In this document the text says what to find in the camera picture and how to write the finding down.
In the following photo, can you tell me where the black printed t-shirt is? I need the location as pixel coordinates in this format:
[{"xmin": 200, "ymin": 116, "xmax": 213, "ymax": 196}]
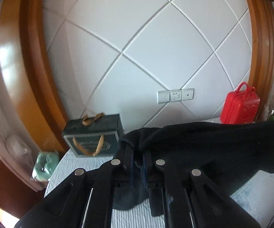
[{"xmin": 113, "ymin": 121, "xmax": 274, "ymax": 211}]

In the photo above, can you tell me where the green cloth bundle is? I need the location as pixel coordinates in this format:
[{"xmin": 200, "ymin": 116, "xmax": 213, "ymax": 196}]
[{"xmin": 31, "ymin": 151, "xmax": 60, "ymax": 182}]

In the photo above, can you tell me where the light blue bed sheet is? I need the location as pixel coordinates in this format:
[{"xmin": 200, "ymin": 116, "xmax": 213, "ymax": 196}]
[{"xmin": 44, "ymin": 117, "xmax": 274, "ymax": 228}]

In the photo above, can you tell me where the dark green gift box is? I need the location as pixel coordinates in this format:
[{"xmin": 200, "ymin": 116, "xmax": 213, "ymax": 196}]
[{"xmin": 62, "ymin": 113, "xmax": 124, "ymax": 158}]

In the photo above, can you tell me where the red plastic carry case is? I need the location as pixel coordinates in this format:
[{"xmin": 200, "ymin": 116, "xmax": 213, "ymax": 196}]
[{"xmin": 220, "ymin": 82, "xmax": 261, "ymax": 125}]

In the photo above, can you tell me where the white wall socket panel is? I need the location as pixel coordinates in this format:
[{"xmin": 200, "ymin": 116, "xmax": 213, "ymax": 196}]
[{"xmin": 157, "ymin": 89, "xmax": 195, "ymax": 104}]

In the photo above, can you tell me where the wooden headboard frame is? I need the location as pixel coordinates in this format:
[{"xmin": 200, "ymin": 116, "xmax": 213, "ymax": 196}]
[{"xmin": 0, "ymin": 0, "xmax": 68, "ymax": 154}]

